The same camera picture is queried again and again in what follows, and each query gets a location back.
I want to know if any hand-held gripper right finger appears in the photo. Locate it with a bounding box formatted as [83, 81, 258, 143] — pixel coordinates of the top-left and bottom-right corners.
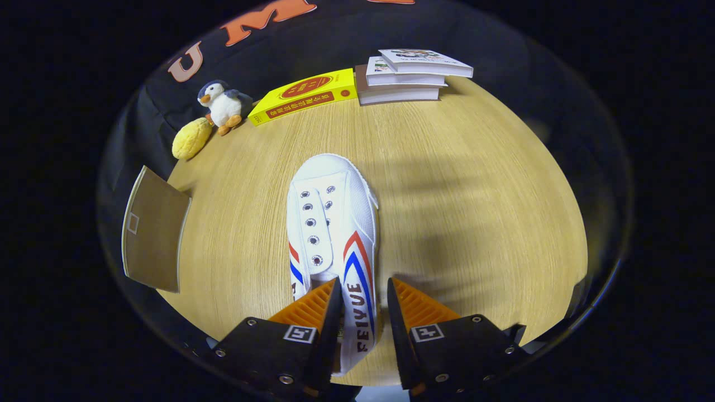
[387, 277, 528, 398]

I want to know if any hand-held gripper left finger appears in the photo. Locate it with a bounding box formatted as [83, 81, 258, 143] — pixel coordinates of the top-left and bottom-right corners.
[212, 277, 343, 397]

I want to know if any white canvas shoe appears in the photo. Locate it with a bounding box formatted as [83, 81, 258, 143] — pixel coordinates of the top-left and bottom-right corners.
[286, 153, 379, 376]

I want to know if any beige fabric storage box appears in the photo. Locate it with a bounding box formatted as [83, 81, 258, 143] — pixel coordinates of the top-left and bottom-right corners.
[121, 165, 192, 294]

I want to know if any yellow round plush toy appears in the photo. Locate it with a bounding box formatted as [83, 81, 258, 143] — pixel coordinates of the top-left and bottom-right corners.
[171, 117, 213, 161]

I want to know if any brown cover book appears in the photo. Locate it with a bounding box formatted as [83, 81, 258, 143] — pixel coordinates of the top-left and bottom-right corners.
[355, 64, 443, 106]

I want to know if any yellow book with red circle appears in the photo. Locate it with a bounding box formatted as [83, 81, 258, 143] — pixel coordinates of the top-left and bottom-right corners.
[247, 68, 358, 127]

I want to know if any penguin plush toy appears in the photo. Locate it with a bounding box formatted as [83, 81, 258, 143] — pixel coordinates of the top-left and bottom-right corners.
[197, 80, 254, 137]

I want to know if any white illustrated cover book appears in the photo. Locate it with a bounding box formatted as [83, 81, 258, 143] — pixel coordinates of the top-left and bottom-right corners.
[378, 49, 474, 79]

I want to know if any black backdrop cloth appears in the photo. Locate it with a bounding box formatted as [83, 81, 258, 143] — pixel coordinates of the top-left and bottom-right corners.
[98, 0, 635, 313]

